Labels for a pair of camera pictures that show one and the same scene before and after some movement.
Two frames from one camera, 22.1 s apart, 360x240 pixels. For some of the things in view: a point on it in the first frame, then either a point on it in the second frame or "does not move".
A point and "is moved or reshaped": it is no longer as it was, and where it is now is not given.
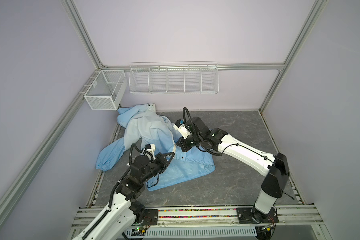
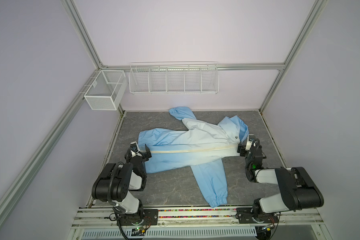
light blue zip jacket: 141,124 is moved or reshaped
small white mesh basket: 106,90 does not move
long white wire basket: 174,78 does not move
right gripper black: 182,142 to 241,149
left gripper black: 161,156 to 147,155
